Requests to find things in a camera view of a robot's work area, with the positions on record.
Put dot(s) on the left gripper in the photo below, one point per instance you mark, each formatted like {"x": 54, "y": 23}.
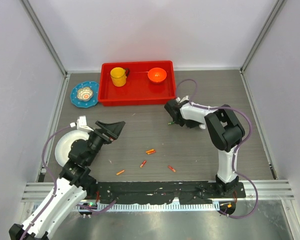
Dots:
{"x": 110, "y": 131}

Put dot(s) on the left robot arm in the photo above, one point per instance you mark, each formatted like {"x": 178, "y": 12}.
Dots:
{"x": 78, "y": 149}

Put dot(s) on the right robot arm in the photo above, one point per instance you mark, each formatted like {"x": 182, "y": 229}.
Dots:
{"x": 225, "y": 131}

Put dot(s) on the orange bowl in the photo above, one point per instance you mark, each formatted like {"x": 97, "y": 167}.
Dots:
{"x": 157, "y": 75}

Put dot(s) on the red plastic tray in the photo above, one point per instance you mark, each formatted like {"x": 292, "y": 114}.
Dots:
{"x": 139, "y": 89}

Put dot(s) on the small patterned bowl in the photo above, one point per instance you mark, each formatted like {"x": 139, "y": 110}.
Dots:
{"x": 84, "y": 94}

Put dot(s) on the blue dotted plate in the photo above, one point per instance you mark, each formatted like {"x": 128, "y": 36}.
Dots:
{"x": 85, "y": 104}

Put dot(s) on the yellow mug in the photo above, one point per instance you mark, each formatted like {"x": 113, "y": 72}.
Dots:
{"x": 119, "y": 76}

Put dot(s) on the white paper plate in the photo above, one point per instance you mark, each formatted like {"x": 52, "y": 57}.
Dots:
{"x": 63, "y": 146}

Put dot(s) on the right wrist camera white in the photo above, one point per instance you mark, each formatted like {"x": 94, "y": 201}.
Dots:
{"x": 184, "y": 98}

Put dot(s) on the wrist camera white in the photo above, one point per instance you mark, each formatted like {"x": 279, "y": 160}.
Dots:
{"x": 81, "y": 124}
{"x": 184, "y": 98}

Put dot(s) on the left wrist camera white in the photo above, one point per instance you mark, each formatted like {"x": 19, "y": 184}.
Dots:
{"x": 81, "y": 124}

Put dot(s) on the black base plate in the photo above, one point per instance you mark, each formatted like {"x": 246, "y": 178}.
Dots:
{"x": 160, "y": 192}

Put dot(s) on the aluminium frame rail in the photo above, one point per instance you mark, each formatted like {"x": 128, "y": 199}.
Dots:
{"x": 267, "y": 190}

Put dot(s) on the white slotted cable duct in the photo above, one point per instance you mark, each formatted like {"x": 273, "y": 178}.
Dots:
{"x": 175, "y": 206}

